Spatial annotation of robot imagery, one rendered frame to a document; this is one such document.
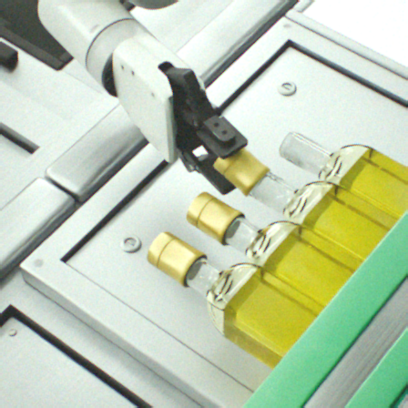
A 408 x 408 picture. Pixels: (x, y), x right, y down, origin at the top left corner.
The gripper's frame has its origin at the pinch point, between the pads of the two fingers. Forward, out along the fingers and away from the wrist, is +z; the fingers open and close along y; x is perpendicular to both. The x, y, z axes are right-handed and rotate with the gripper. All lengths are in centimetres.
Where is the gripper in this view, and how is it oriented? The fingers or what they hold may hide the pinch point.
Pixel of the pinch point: (224, 157)
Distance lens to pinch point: 105.5
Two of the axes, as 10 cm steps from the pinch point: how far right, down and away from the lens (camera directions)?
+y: -0.2, -6.0, -8.0
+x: 8.0, -4.9, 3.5
